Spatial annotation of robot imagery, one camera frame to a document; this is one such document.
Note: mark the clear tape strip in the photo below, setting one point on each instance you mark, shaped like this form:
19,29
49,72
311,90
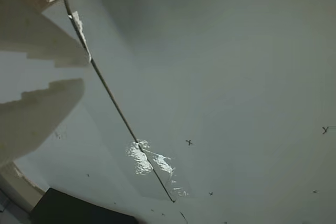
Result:
78,24
147,158

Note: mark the dark open cardboard box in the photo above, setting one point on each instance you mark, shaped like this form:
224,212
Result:
78,208

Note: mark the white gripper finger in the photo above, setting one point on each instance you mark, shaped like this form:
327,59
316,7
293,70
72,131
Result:
39,37
34,121

